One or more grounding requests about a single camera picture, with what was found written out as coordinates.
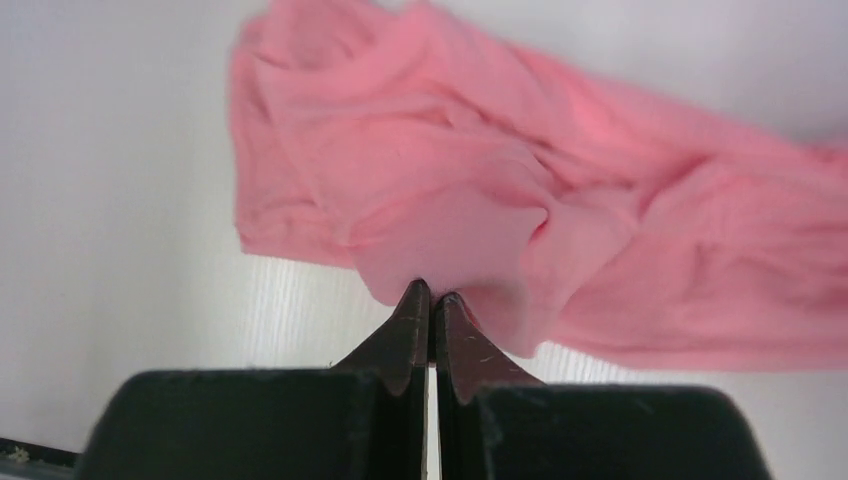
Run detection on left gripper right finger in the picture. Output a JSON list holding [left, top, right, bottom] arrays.
[[433, 294, 770, 479]]

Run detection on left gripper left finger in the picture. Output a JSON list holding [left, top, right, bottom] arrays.
[[74, 280, 430, 479]]

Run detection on pink t shirt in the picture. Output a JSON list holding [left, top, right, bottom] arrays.
[[229, 1, 847, 370]]

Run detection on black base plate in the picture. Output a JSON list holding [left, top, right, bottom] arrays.
[[0, 438, 79, 468]]

